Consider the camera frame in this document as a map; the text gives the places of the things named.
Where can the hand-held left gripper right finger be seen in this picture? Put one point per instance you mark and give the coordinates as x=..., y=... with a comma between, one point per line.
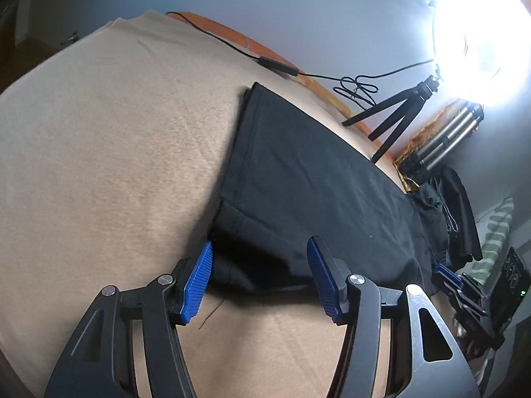
x=325, y=282

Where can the beige blanket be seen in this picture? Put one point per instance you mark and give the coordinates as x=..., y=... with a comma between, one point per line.
x=116, y=141

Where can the green striped cloth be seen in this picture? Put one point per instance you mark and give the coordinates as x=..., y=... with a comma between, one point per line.
x=495, y=232

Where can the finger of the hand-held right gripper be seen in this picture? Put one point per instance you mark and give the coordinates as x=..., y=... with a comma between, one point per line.
x=447, y=274

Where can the black pants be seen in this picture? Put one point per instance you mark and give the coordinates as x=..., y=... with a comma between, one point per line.
x=298, y=182

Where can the dark hanging clothes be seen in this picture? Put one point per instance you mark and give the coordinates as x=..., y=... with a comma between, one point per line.
x=460, y=211

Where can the small black tripod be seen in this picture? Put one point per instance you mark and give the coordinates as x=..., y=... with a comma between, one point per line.
x=394, y=107

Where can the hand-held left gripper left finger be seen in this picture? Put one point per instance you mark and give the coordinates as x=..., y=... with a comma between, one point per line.
x=199, y=284

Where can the silver tripod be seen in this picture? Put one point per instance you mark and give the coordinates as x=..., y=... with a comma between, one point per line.
x=448, y=132

